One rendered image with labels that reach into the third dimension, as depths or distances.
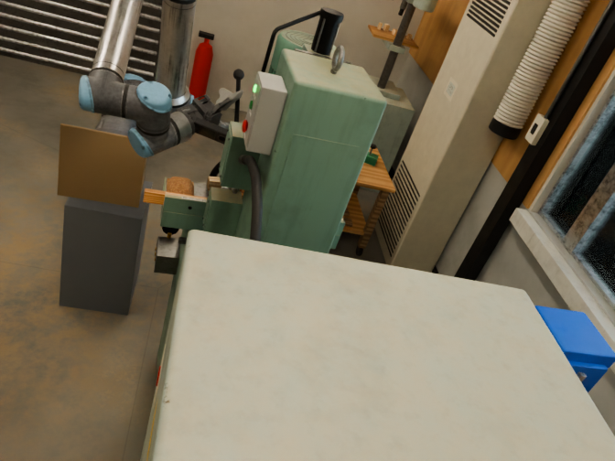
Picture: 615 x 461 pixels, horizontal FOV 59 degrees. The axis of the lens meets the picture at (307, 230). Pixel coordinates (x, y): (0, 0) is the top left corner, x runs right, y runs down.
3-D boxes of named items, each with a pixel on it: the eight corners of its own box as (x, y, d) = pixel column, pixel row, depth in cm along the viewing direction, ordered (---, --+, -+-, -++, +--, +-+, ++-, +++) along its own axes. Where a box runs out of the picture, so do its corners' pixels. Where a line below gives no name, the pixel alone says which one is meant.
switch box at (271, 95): (265, 136, 136) (282, 76, 128) (270, 155, 129) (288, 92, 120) (242, 132, 135) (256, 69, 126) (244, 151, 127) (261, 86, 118)
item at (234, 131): (247, 174, 153) (260, 125, 145) (250, 191, 146) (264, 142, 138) (217, 168, 151) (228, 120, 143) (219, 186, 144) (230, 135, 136)
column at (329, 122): (290, 278, 178) (366, 67, 140) (302, 327, 161) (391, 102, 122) (222, 270, 171) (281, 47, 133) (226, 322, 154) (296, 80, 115)
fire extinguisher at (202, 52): (206, 101, 471) (220, 33, 439) (204, 111, 456) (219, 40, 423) (185, 97, 467) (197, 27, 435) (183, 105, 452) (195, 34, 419)
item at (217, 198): (232, 224, 165) (241, 190, 159) (233, 238, 160) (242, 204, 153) (201, 219, 162) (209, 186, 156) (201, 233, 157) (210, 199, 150)
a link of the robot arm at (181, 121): (182, 130, 156) (178, 152, 164) (196, 124, 159) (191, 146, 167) (164, 109, 158) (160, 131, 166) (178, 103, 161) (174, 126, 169)
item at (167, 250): (176, 253, 212) (179, 238, 208) (176, 274, 203) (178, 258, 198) (154, 251, 210) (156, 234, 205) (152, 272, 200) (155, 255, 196)
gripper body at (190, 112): (208, 92, 169) (176, 104, 162) (225, 112, 167) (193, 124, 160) (204, 110, 175) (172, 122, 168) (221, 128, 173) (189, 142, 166)
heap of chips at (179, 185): (193, 182, 190) (195, 173, 187) (193, 204, 178) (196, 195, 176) (167, 177, 187) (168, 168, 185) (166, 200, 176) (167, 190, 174)
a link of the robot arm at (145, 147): (145, 142, 148) (144, 166, 156) (182, 127, 156) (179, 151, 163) (124, 121, 151) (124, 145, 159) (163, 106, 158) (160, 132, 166)
